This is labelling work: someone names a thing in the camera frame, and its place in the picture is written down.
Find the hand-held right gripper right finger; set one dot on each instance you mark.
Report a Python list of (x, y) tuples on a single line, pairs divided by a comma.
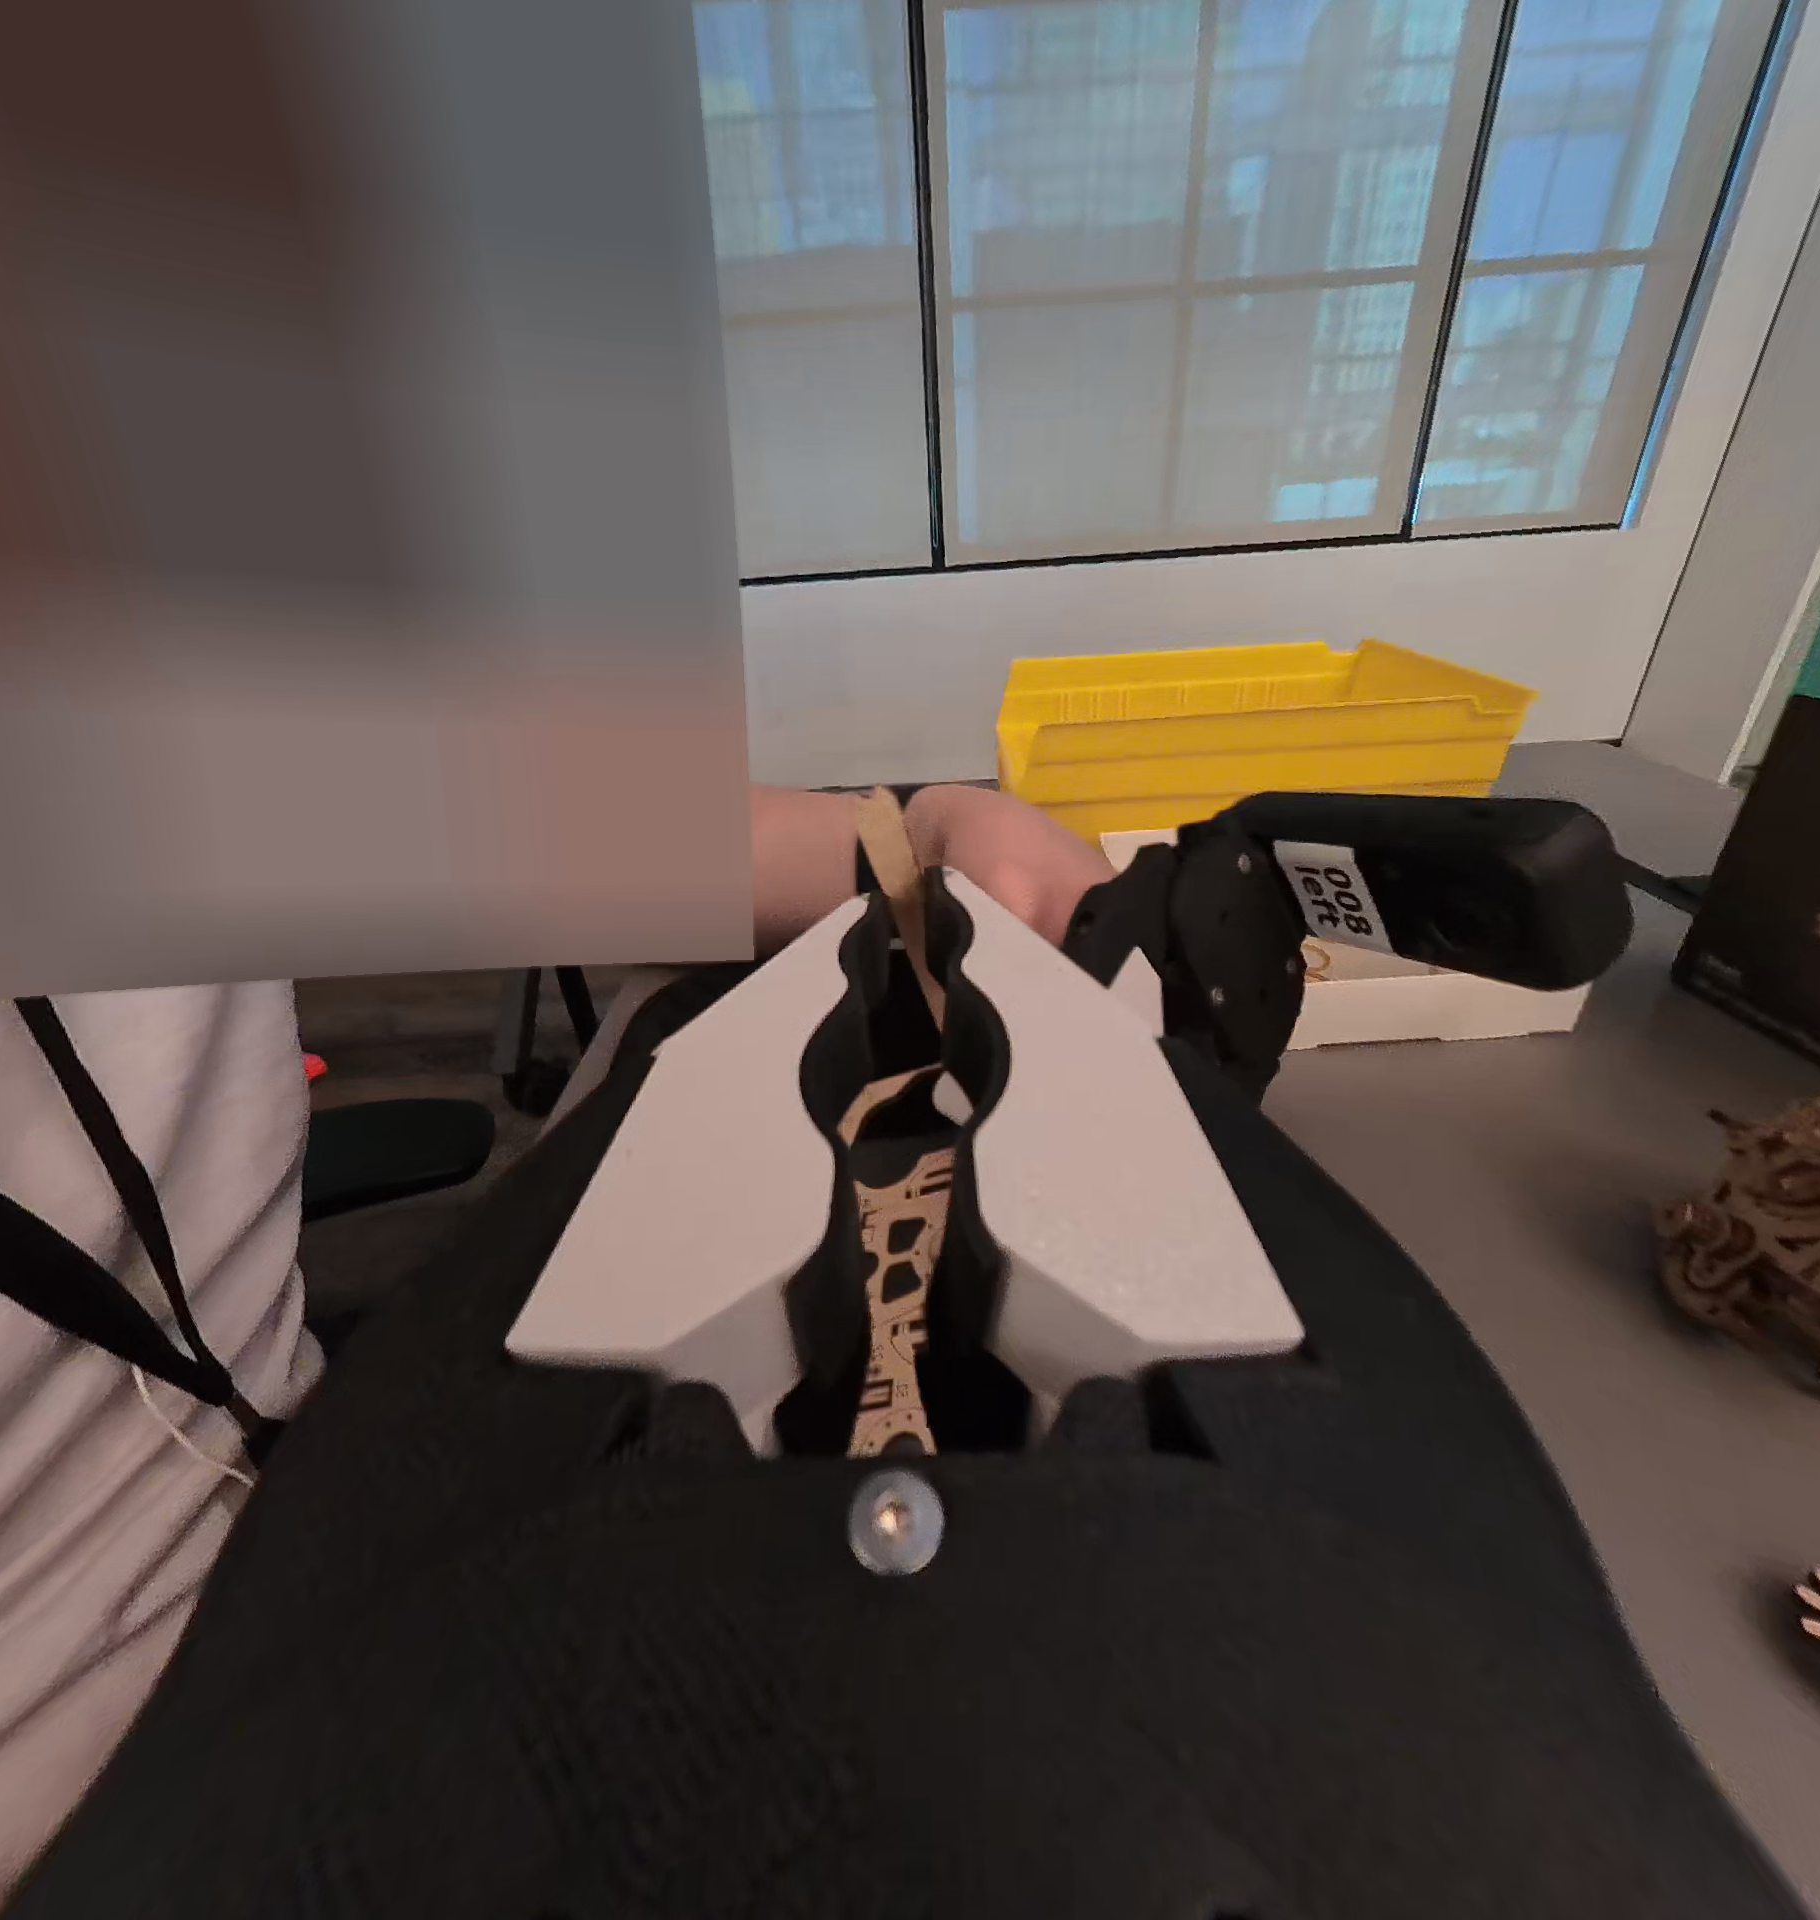
[(1134, 1200)]

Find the white cardboard tray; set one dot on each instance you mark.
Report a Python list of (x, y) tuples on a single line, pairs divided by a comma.
[(1449, 1005)]

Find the teal object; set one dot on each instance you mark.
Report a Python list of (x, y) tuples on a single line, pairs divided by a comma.
[(401, 1146)]

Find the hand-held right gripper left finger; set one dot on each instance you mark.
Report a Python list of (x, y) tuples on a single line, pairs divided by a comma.
[(668, 1200)]

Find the laser-cut wooden parts sheet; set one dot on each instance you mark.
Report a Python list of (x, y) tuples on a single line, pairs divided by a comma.
[(895, 1245)]

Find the black model kit box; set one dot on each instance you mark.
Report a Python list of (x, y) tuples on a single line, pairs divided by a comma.
[(1781, 900)]

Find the person's left hand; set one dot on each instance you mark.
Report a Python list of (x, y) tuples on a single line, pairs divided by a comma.
[(1015, 856)]

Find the partly built wooden model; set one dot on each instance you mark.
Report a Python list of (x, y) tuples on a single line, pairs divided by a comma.
[(1781, 1245)]

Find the black sign stand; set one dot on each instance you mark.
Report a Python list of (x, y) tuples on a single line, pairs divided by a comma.
[(526, 1036)]

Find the large paned window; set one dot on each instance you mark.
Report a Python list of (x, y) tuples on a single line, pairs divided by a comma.
[(1224, 271)]

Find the yellow plastic bin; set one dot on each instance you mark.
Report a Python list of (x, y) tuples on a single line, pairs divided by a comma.
[(1240, 734)]

